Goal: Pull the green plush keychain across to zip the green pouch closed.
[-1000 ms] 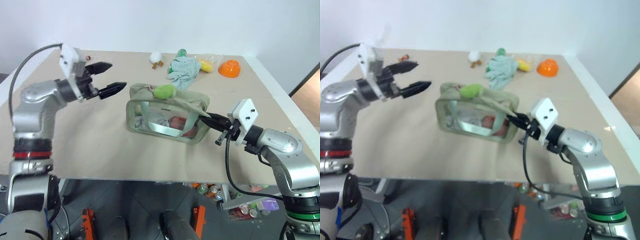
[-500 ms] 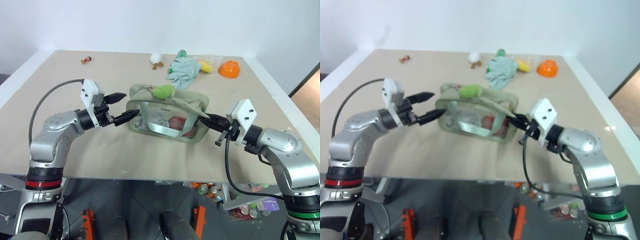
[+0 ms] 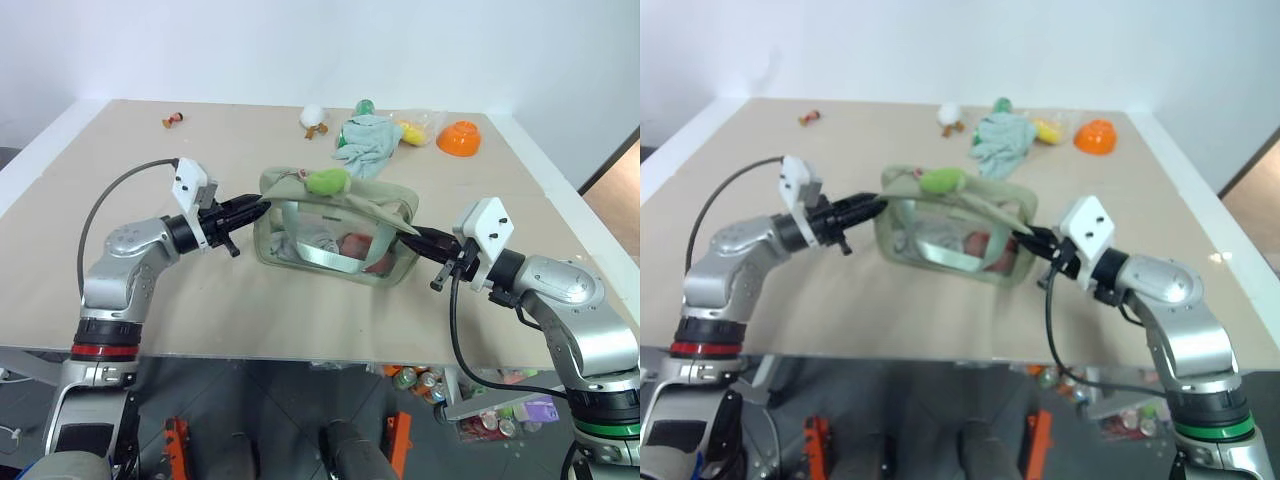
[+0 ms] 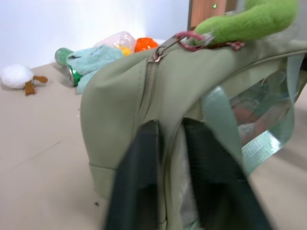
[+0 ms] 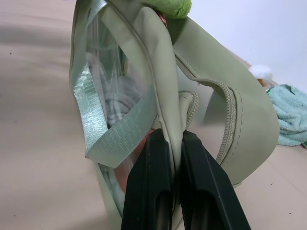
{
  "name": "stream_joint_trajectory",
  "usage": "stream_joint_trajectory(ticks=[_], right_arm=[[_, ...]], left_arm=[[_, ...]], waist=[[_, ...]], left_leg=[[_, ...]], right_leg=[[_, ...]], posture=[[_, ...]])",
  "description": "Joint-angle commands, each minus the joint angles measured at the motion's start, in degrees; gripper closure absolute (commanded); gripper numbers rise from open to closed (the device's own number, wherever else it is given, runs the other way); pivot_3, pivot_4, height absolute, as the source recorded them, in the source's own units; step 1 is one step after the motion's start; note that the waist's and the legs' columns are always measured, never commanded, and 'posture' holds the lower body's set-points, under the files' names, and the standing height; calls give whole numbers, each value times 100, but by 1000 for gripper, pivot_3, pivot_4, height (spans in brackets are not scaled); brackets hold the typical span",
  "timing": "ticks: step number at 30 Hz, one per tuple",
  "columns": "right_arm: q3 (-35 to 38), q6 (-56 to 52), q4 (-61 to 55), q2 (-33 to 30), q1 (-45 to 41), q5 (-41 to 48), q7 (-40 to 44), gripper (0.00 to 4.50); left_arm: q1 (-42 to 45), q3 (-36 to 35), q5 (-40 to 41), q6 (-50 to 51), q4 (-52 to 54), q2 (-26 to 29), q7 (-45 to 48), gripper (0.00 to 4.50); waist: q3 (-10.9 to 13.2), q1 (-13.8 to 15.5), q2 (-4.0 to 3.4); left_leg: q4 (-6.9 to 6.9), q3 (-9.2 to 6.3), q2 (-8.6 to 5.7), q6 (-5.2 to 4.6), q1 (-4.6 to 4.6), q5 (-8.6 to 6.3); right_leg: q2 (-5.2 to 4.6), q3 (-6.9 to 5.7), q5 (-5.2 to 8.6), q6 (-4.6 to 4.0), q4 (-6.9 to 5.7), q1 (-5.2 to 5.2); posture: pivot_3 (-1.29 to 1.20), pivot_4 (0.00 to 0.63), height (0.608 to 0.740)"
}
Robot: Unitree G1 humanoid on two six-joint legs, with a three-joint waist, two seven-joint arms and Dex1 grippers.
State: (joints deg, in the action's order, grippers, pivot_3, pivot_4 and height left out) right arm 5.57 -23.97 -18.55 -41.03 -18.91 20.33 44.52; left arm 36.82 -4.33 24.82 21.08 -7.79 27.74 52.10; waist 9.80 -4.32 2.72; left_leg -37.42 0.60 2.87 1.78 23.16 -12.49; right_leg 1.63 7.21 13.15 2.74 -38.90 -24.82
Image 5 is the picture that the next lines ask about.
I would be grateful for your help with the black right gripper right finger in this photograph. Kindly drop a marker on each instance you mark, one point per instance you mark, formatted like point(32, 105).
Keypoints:
point(204, 182)

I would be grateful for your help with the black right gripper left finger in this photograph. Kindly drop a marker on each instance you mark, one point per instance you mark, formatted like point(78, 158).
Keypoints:
point(147, 182)

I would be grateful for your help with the green zip pouch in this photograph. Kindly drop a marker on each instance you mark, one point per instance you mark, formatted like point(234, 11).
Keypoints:
point(249, 100)

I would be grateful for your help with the white fluffy plush toy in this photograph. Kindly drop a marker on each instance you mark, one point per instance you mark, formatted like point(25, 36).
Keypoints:
point(261, 71)

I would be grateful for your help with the mint green terry towel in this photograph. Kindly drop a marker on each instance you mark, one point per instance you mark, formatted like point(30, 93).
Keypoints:
point(291, 115)

